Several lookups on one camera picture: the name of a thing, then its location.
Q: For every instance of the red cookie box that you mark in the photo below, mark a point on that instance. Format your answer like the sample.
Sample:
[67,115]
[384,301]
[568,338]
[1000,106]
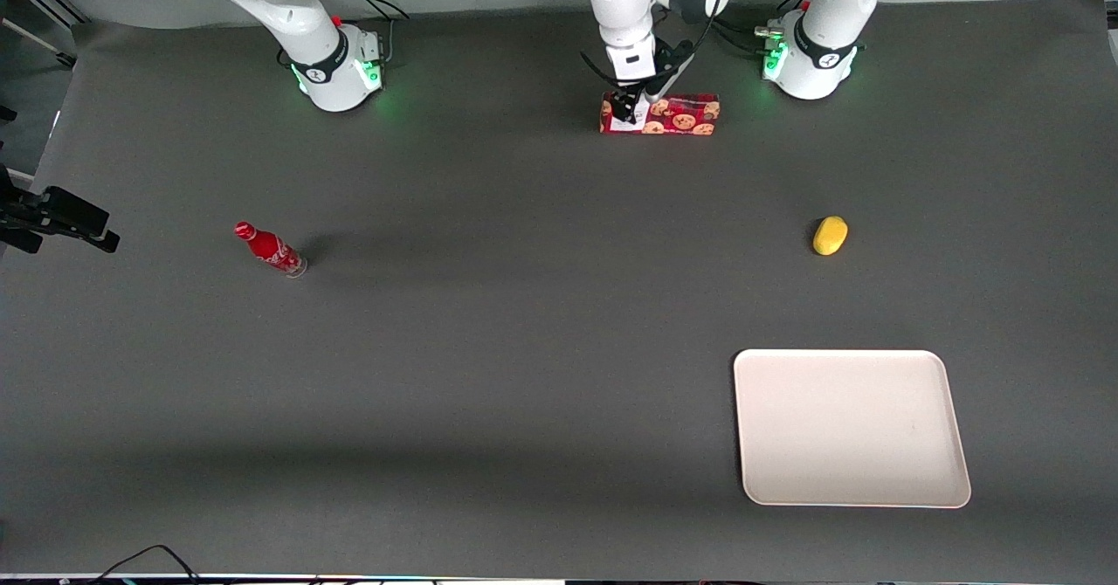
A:
[681,116]

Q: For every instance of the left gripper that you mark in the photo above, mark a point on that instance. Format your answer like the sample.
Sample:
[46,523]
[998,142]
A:
[625,103]

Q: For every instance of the cream rectangular tray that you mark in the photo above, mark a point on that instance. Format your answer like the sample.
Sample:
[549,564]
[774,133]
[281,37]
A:
[847,428]

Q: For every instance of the yellow lemon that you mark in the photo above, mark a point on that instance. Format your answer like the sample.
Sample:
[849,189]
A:
[830,236]

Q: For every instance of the black clamp mount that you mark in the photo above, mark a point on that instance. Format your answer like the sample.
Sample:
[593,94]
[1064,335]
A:
[70,216]

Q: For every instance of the red cola bottle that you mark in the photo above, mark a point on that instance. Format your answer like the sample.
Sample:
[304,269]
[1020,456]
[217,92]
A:
[269,250]

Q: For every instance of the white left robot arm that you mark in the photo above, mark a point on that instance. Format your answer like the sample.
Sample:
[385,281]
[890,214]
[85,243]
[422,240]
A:
[821,65]

